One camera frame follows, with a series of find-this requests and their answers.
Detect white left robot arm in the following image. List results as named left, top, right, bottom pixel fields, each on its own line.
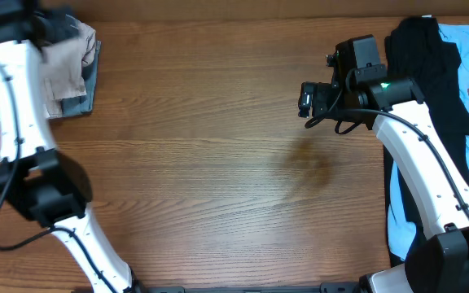
left=0, top=0, right=146, bottom=292

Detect black garment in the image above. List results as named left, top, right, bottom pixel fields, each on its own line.
left=382, top=15, right=469, bottom=268

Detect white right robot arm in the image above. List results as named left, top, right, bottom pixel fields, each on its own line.
left=298, top=52, right=469, bottom=292

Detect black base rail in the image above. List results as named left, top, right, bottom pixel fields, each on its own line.
left=75, top=276, right=414, bottom=293

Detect folded light blue jeans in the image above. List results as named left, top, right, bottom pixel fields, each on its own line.
left=61, top=41, right=102, bottom=118

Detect beige khaki shorts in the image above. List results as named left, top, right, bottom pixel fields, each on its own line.
left=0, top=18, right=97, bottom=125

